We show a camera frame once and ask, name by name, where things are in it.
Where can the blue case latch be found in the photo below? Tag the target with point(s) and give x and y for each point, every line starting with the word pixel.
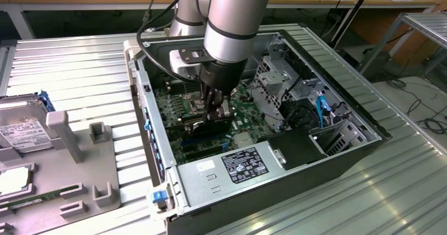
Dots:
pixel 159 196

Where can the metal frame table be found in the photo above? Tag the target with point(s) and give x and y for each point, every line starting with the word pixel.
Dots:
pixel 430 25

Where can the grey parts rack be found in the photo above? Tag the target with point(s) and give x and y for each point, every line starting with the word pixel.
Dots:
pixel 46 182

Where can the silver chipset heatsink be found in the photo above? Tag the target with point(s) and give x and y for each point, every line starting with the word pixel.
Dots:
pixel 245 140

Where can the dark grey floor box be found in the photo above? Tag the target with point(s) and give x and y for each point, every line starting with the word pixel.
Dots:
pixel 366 58

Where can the thin metal locking lever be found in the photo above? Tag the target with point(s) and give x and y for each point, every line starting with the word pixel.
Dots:
pixel 187 91

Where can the graphics card with metal bracket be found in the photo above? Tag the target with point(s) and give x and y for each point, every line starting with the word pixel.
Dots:
pixel 210 130

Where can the black expansion slot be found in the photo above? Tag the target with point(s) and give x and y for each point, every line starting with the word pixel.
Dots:
pixel 206 148

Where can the silver power supply unit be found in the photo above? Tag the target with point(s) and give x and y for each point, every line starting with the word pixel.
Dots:
pixel 207 182

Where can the green RAM stick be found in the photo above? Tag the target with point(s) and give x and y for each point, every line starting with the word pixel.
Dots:
pixel 35 197

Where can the green motherboard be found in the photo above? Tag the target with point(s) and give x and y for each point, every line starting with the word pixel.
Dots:
pixel 248 114

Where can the silver disk bay cage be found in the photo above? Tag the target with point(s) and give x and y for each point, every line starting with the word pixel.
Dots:
pixel 280 76

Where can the black tripod pole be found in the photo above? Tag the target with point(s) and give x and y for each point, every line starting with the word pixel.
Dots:
pixel 353 10

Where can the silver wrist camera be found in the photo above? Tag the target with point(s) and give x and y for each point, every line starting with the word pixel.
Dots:
pixel 182 67

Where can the blue disk bracket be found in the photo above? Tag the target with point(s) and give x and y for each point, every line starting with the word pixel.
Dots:
pixel 45 102

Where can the silver hard disk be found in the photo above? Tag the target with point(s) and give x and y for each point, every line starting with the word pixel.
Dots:
pixel 21 130

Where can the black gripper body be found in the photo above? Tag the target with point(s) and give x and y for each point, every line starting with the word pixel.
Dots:
pixel 224 75

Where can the CPU socket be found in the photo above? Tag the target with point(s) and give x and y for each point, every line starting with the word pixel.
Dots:
pixel 194 104

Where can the black open PC case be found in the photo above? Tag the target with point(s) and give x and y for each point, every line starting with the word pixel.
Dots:
pixel 280 198

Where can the black plastic shroud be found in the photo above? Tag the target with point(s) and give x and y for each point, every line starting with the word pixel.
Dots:
pixel 297 148

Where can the silver CPU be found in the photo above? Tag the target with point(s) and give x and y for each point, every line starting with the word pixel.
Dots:
pixel 13 180

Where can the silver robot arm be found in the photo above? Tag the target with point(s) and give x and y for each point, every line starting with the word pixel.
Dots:
pixel 230 23

